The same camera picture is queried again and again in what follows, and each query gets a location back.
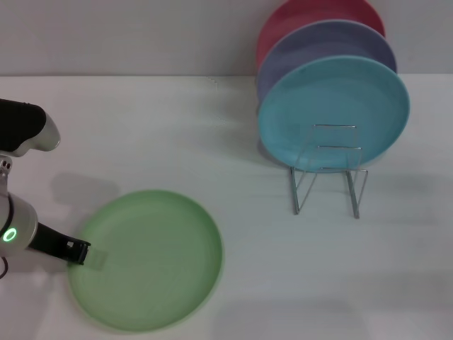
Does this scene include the metal wire plate rack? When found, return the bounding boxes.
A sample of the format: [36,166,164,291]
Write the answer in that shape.
[289,123,369,220]

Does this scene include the red plate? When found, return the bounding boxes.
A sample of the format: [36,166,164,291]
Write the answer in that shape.
[255,0,386,77]

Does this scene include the green plate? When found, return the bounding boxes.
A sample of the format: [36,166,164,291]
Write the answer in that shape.
[66,189,224,334]

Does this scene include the blue plate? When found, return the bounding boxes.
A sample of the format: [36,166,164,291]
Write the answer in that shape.
[257,55,411,169]

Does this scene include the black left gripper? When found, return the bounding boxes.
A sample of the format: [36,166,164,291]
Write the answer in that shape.
[27,221,107,272]

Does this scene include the purple plate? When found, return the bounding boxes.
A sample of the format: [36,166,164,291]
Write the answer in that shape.
[256,19,398,103]

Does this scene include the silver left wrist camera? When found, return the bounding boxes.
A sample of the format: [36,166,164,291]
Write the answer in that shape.
[0,98,62,159]

